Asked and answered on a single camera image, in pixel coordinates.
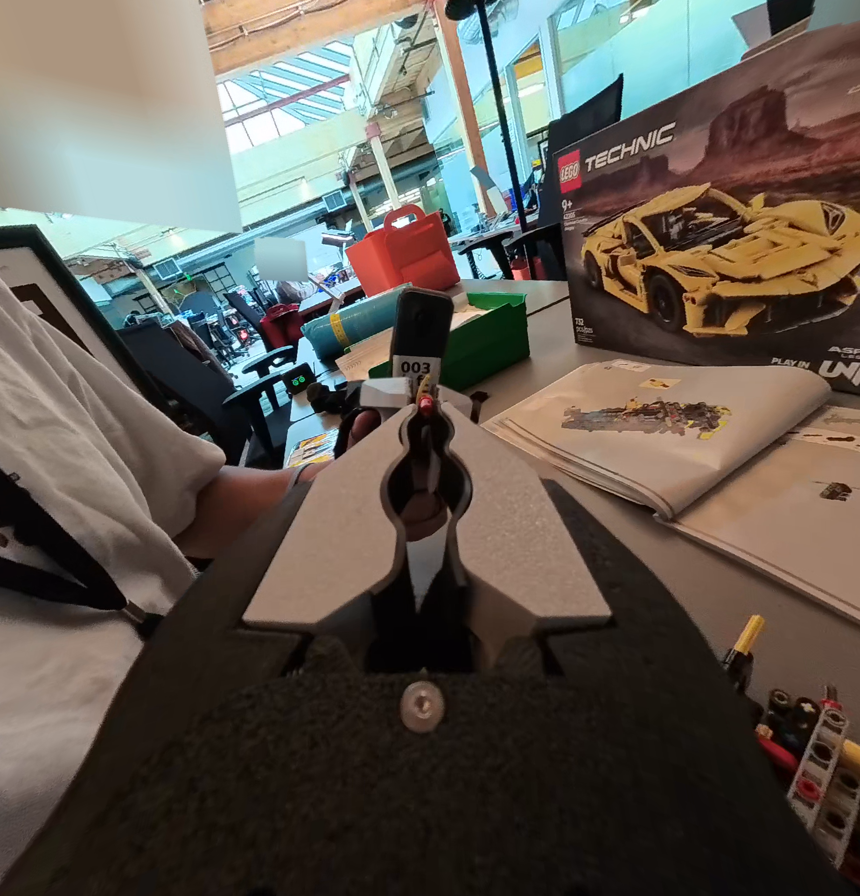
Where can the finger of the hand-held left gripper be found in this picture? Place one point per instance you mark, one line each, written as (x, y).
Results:
(458, 399)
(384, 392)

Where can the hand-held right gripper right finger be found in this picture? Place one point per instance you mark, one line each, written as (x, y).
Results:
(535, 560)

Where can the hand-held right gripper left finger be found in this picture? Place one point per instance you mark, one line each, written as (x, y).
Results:
(332, 560)

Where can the small yellow lego connector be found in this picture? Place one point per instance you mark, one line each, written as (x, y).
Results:
(425, 402)

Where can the lego instruction booklet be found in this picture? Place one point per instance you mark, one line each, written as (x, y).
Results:
(647, 448)

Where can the lego car chassis model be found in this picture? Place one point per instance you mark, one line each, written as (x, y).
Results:
(829, 770)

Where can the person's left forearm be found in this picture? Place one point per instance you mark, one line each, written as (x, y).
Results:
(248, 504)

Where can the lego set box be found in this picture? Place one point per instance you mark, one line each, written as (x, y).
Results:
(717, 210)

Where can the person's left hand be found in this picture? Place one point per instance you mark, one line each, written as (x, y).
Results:
(356, 434)

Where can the green plastic box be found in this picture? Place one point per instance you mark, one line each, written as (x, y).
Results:
(486, 350)

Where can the black bundle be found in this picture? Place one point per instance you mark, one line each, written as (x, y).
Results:
(328, 399)

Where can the teal cloth roll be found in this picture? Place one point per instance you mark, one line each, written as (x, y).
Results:
(360, 322)

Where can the orange plastic case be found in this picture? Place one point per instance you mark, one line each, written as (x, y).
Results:
(402, 252)

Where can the black device green lights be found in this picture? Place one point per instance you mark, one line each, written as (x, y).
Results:
(297, 380)

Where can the grey wristband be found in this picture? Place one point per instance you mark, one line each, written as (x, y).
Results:
(298, 477)

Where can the yellow car leaflet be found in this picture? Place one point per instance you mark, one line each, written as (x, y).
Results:
(311, 448)

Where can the pale wooden column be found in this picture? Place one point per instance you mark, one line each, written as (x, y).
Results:
(465, 105)

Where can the black light stand pole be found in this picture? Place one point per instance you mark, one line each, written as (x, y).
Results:
(500, 105)

